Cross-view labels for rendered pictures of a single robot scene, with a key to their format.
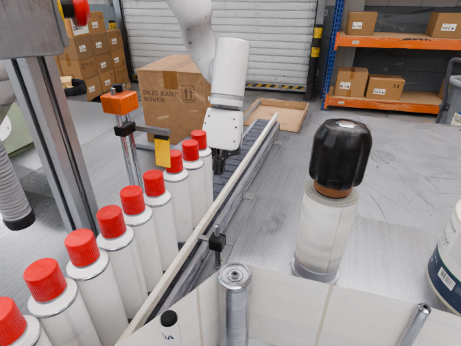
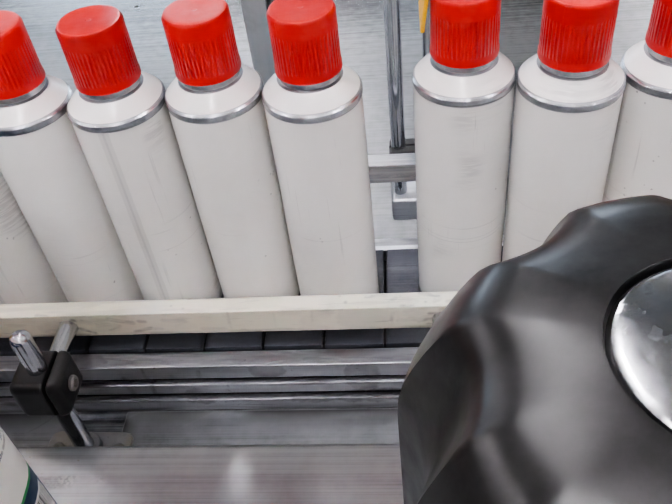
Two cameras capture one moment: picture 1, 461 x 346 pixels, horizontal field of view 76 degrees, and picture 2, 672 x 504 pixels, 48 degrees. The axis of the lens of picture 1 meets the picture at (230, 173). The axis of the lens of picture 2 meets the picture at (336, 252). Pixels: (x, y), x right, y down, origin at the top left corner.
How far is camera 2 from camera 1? 0.41 m
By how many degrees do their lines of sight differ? 61
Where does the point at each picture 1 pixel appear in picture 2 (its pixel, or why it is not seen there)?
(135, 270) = (128, 210)
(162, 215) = (281, 147)
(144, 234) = (190, 151)
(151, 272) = (222, 264)
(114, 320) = (59, 264)
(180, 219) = (425, 226)
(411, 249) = not seen: outside the picture
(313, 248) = not seen: outside the picture
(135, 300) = (140, 277)
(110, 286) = (31, 183)
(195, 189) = (525, 177)
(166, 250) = (298, 255)
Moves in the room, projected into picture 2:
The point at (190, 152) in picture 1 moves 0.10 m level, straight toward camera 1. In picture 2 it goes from (548, 27) to (353, 97)
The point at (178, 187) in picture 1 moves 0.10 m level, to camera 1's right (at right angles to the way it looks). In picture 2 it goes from (426, 119) to (518, 246)
